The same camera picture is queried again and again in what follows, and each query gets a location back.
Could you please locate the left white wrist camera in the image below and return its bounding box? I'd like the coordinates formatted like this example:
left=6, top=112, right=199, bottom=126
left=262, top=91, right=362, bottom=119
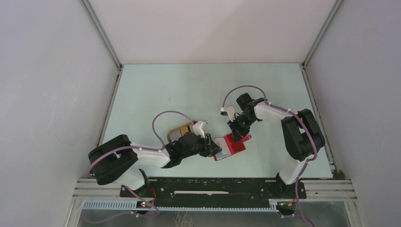
left=192, top=120, right=208, bottom=139

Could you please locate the beige oval plastic tray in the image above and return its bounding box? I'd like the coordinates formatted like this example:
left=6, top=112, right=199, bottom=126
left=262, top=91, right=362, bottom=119
left=166, top=122, right=194, bottom=143

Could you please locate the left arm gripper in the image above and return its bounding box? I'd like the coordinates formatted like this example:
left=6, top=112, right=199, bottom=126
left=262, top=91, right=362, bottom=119
left=181, top=132, right=222, bottom=159

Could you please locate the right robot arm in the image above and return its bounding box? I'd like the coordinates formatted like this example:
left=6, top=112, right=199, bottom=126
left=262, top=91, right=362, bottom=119
left=214, top=93, right=325, bottom=198

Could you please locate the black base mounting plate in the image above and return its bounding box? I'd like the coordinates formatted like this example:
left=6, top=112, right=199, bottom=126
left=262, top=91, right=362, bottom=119
left=135, top=177, right=306, bottom=209

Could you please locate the red leather card holder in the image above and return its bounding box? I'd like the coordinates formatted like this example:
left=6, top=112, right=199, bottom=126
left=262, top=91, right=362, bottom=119
left=214, top=133, right=252, bottom=161

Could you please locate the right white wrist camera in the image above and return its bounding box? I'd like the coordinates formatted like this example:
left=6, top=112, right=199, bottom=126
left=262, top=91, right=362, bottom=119
left=220, top=106, right=236, bottom=122

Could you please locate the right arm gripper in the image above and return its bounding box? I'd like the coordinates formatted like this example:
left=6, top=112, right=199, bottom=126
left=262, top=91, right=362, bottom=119
left=227, top=114, right=256, bottom=143

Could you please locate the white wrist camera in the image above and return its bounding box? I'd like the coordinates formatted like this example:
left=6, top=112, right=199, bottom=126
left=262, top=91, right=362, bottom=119
left=192, top=120, right=208, bottom=139
left=220, top=106, right=236, bottom=122

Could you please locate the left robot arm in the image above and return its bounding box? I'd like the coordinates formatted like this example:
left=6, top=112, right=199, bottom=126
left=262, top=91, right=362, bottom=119
left=88, top=132, right=222, bottom=197

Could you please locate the aluminium frame rail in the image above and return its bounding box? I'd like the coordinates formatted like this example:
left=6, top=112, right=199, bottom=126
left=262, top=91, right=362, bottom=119
left=64, top=177, right=366, bottom=227

